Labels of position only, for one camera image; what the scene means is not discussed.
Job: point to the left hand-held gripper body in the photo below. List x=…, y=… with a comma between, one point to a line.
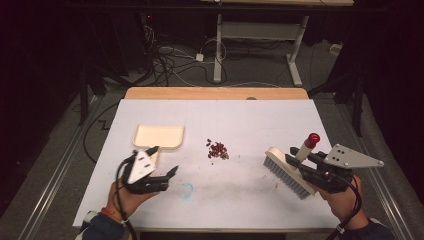
x=141, y=168

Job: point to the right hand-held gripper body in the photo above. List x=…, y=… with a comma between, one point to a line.
x=333, y=176

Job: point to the cream plastic dustpan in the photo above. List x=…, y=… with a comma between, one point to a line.
x=160, y=136

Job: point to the pile of red and green beans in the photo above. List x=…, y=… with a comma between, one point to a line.
x=218, y=150

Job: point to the person's right hand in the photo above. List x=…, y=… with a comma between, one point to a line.
x=345, y=206

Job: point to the person's left hand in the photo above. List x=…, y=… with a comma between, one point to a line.
x=125, y=200

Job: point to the orange wristband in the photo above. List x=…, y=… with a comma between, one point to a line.
x=111, y=215

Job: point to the black stand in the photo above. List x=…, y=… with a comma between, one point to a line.
x=87, y=90
x=353, y=96

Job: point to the white power adapter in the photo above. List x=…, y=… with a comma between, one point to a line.
x=199, y=57

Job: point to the white socket box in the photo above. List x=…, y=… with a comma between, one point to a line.
x=335, y=49

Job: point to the aluminium rail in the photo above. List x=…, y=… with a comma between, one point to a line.
x=383, y=186
x=56, y=173

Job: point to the white desk frame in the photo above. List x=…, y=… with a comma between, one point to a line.
x=260, y=31

